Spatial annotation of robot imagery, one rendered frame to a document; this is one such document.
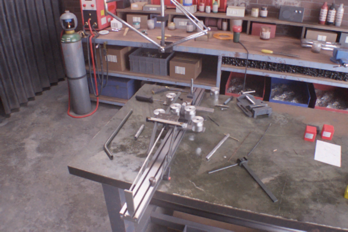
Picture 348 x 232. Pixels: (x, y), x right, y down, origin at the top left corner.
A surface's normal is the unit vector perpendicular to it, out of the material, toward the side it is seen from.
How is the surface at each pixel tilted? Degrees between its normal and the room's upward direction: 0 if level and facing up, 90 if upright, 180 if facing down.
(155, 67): 90
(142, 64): 90
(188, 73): 90
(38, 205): 0
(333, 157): 0
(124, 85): 90
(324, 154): 0
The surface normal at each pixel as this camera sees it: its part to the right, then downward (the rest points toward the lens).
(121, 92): -0.31, 0.46
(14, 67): 0.34, 0.44
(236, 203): 0.00, -0.88
